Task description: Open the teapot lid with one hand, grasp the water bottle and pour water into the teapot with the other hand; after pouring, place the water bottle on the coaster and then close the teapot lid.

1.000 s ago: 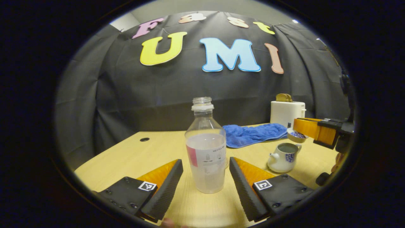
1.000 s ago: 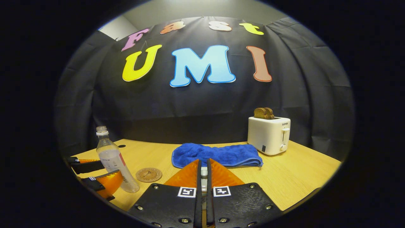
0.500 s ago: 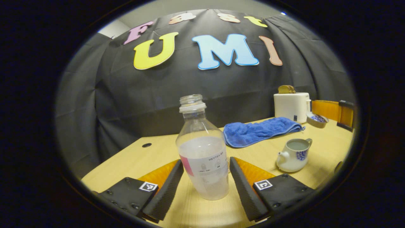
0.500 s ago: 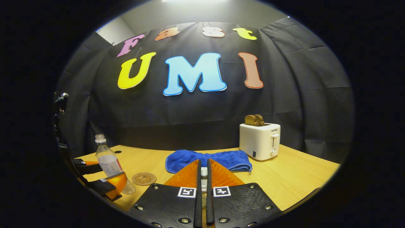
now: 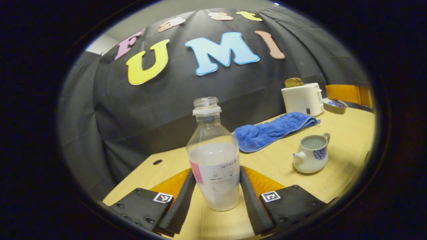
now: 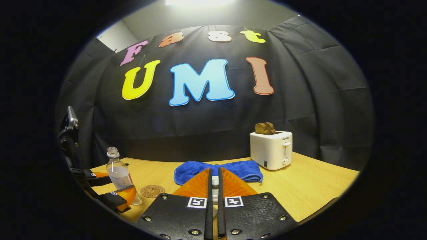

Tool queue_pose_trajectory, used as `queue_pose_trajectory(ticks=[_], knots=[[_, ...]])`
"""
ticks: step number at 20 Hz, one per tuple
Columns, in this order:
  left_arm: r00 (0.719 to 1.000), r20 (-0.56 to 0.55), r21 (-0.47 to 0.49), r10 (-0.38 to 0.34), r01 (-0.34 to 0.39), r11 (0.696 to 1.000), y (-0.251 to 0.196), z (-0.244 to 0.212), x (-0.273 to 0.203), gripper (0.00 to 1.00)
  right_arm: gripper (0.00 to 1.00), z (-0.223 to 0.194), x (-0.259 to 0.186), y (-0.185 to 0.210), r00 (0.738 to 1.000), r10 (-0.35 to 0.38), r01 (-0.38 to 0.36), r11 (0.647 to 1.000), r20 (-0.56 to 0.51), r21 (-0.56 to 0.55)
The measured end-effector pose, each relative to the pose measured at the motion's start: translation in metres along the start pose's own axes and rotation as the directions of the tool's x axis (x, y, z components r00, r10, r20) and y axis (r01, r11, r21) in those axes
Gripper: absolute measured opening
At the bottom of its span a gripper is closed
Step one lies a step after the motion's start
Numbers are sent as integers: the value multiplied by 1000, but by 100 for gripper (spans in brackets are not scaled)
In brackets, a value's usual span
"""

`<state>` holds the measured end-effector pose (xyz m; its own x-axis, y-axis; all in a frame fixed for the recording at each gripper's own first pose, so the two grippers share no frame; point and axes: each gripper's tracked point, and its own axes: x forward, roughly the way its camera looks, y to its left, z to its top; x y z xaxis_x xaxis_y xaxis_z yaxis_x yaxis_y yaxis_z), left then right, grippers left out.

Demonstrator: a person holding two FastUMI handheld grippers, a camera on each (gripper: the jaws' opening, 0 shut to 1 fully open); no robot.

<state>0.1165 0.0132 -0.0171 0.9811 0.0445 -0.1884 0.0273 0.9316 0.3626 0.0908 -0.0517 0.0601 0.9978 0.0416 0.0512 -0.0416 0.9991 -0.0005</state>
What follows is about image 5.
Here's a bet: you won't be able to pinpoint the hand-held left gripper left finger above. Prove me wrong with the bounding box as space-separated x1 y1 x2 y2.
108 168 197 238

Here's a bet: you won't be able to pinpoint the white blue-patterned teacup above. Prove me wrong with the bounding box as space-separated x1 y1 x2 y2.
293 133 331 174

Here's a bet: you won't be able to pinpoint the blue towel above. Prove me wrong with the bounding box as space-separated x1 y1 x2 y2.
233 112 321 153

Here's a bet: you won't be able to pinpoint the clear plastic water bottle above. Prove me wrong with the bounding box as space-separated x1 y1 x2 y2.
186 97 241 211

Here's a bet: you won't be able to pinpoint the brown bread slices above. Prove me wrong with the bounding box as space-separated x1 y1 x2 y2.
285 77 304 88

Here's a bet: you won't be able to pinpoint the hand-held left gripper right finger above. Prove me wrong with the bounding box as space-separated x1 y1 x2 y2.
240 166 329 236

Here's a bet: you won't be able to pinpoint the black backdrop cloth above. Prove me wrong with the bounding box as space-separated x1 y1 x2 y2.
58 7 371 200

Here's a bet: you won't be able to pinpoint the white toaster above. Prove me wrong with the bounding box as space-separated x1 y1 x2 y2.
281 83 324 117

